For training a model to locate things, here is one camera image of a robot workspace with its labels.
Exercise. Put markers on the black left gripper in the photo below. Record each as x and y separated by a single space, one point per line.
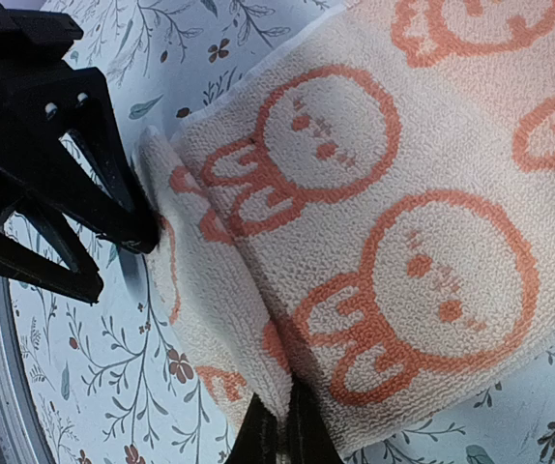
59 141

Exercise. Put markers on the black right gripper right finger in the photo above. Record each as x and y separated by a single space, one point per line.
308 440

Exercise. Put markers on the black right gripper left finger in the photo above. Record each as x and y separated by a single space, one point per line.
257 439

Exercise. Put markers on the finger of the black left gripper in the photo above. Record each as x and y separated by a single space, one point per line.
39 248

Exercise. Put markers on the orange patterned towel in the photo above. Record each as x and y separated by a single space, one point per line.
371 213

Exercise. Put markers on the floral table mat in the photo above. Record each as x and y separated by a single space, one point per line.
112 381

